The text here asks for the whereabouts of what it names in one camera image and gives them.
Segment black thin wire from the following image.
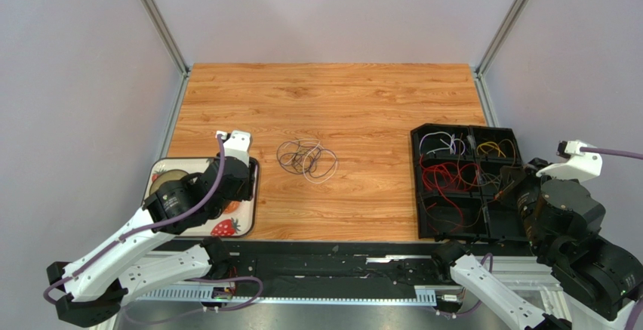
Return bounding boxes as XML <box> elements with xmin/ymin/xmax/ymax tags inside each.
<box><xmin>280</xmin><ymin>140</ymin><xmax>322</xmax><ymax>174</ymax></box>

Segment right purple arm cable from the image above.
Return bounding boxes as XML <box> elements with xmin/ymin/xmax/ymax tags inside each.
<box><xmin>435</xmin><ymin>146</ymin><xmax>643</xmax><ymax>330</ymax></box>

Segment strawberry print white tray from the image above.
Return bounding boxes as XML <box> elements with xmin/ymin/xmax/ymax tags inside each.
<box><xmin>143</xmin><ymin>158</ymin><xmax>258</xmax><ymax>238</ymax></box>

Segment dark brown wire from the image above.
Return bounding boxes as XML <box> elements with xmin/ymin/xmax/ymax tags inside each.
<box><xmin>426</xmin><ymin>138</ymin><xmax>518</xmax><ymax>233</ymax></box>

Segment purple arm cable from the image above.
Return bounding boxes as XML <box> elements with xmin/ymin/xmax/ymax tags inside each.
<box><xmin>43</xmin><ymin>134</ymin><xmax>264</xmax><ymax>313</ymax></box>
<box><xmin>435</xmin><ymin>146</ymin><xmax>643</xmax><ymax>330</ymax></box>

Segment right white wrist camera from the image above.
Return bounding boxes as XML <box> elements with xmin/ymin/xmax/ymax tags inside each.
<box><xmin>535</xmin><ymin>140</ymin><xmax>603</xmax><ymax>182</ymax></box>

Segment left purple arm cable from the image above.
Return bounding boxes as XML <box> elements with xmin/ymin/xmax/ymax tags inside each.
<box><xmin>43</xmin><ymin>134</ymin><xmax>264</xmax><ymax>313</ymax></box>

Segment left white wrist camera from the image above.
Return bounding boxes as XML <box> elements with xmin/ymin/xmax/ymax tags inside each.
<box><xmin>216</xmin><ymin>130</ymin><xmax>252</xmax><ymax>166</ymax></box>

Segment cream enamel bowl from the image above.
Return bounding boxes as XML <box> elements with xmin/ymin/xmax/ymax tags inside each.
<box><xmin>148</xmin><ymin>169</ymin><xmax>188</xmax><ymax>196</ymax></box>

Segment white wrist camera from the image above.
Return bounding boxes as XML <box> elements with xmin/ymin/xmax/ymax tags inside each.
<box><xmin>535</xmin><ymin>140</ymin><xmax>603</xmax><ymax>182</ymax></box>
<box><xmin>216</xmin><ymin>130</ymin><xmax>252</xmax><ymax>166</ymax></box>

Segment black compartment organizer bin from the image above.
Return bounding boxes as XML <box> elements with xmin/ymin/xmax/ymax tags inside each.
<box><xmin>410</xmin><ymin>123</ymin><xmax>527</xmax><ymax>243</ymax></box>

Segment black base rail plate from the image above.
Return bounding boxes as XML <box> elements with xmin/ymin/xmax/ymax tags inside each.
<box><xmin>203</xmin><ymin>239</ymin><xmax>466</xmax><ymax>301</ymax></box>

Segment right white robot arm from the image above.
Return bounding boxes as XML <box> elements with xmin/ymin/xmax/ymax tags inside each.
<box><xmin>431</xmin><ymin>158</ymin><xmax>642</xmax><ymax>329</ymax></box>

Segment yellow wire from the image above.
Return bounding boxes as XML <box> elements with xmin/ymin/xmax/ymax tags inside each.
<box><xmin>475</xmin><ymin>140</ymin><xmax>509</xmax><ymax>159</ymax></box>

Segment grey wire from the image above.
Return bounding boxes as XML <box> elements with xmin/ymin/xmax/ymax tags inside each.
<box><xmin>479</xmin><ymin>171</ymin><xmax>503</xmax><ymax>190</ymax></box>

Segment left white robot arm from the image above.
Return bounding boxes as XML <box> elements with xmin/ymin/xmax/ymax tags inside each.
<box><xmin>43</xmin><ymin>154</ymin><xmax>259</xmax><ymax>328</ymax></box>

